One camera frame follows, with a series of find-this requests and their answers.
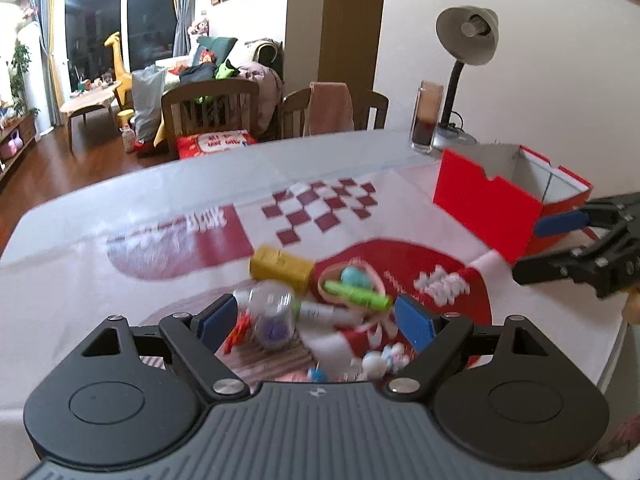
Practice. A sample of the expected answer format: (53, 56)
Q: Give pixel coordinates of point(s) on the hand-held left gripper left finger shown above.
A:
(220, 317)

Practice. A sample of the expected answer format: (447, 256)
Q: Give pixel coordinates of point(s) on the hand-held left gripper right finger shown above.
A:
(412, 322)

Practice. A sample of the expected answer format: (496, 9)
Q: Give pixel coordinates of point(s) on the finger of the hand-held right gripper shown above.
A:
(550, 267)
(560, 223)

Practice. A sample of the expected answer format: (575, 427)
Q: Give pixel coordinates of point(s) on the orange plastic toy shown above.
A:
(237, 332)

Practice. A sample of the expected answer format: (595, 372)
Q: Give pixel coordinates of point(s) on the white and blue toy figure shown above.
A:
(382, 360)

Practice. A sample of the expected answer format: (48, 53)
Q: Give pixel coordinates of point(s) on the clear capsule with purple toy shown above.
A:
(272, 320)

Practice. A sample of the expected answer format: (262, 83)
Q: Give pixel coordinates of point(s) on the green marker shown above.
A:
(355, 296)

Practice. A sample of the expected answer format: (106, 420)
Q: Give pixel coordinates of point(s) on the light blue ball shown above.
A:
(351, 276)

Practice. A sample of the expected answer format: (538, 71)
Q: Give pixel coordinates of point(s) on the yellow rectangular block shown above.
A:
(280, 267)

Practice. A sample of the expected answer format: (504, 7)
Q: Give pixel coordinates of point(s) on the red cardboard box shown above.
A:
(480, 205)

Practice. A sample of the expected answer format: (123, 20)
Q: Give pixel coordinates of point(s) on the white tube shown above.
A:
(320, 311)

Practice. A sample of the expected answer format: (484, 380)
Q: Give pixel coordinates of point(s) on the red and white printed tablecloth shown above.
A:
(150, 290)

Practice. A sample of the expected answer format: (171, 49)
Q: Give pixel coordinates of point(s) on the glass jar with brown powder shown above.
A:
(426, 120)

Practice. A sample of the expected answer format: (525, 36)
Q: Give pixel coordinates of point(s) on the red printed bag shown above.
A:
(215, 142)

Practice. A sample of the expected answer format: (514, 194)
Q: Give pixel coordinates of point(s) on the small white bottle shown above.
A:
(127, 137)

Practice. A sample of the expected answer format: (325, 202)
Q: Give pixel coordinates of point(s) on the grey desk lamp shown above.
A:
(467, 35)

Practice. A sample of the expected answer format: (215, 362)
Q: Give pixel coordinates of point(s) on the wooden chair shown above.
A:
(295, 110)
(210, 92)

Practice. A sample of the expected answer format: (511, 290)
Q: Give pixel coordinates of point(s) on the light blue bag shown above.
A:
(149, 102)

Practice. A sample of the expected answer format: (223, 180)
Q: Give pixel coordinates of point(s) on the pink towel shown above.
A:
(330, 107)

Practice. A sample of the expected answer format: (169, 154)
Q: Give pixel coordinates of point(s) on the sofa with piled clothes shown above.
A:
(255, 77)

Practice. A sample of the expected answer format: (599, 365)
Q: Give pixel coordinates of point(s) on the wooden coffee table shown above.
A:
(92, 97)

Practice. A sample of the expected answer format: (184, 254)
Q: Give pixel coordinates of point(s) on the pink kettlebell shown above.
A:
(10, 146)

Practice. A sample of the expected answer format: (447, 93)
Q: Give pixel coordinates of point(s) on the yellow giraffe toy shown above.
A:
(119, 65)

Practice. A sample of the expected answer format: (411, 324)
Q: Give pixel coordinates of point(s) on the wooden low cabinet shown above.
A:
(25, 127)

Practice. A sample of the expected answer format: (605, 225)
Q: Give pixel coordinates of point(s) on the blue curtain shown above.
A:
(181, 10)
(47, 50)

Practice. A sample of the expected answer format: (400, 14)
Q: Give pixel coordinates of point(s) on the potted plant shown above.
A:
(20, 72)

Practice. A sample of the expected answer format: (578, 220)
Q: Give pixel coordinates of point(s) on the glass balcony door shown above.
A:
(95, 25)

